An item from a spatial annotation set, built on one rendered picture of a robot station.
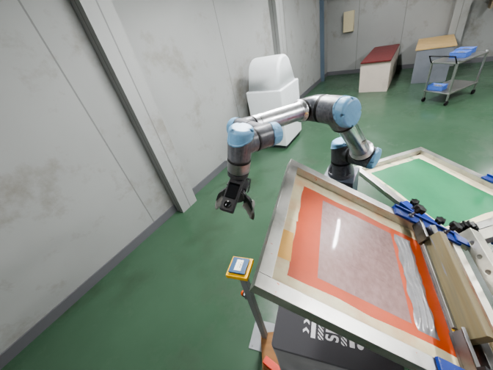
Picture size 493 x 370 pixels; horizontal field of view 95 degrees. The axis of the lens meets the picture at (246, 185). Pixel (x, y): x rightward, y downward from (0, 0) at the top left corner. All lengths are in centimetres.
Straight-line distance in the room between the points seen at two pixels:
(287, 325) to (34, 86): 264
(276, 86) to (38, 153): 323
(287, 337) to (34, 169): 246
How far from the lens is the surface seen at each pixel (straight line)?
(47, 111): 278
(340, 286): 76
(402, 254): 104
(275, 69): 412
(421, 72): 758
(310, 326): 119
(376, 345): 72
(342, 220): 94
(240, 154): 66
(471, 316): 95
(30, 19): 289
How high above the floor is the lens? 205
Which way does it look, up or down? 34 degrees down
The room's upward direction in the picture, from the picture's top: 14 degrees counter-clockwise
